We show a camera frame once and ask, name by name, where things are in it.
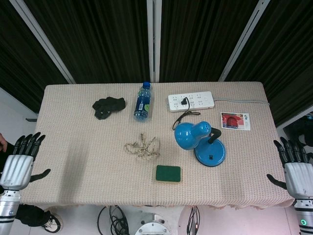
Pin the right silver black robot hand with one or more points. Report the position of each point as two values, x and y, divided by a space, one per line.
298 175

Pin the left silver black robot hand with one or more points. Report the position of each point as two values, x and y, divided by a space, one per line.
17 166

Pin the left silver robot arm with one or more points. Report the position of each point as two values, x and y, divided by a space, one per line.
7 210

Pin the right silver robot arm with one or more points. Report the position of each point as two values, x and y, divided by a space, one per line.
304 215

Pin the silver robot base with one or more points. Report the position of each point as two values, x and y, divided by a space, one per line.
152 224

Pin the blue desk lamp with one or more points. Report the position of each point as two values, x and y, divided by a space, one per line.
199 144

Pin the person's hand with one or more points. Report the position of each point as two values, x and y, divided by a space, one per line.
2 143

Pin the black equipment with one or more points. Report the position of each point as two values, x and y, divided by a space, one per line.
300 131

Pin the black white sneaker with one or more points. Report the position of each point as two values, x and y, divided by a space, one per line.
52 221

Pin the beige woven tablecloth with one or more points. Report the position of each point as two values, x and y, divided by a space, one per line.
97 159

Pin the red photo card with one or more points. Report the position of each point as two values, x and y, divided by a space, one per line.
235 121

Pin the black crumpled cloth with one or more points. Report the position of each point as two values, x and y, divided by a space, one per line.
107 106

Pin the green yellow scrub sponge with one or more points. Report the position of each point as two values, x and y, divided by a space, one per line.
168 173

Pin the white power strip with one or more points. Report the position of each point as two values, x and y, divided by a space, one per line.
191 101

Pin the blue plastic water bottle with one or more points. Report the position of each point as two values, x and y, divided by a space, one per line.
143 104

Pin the white window frame post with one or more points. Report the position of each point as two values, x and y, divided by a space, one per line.
154 40
244 40
41 40

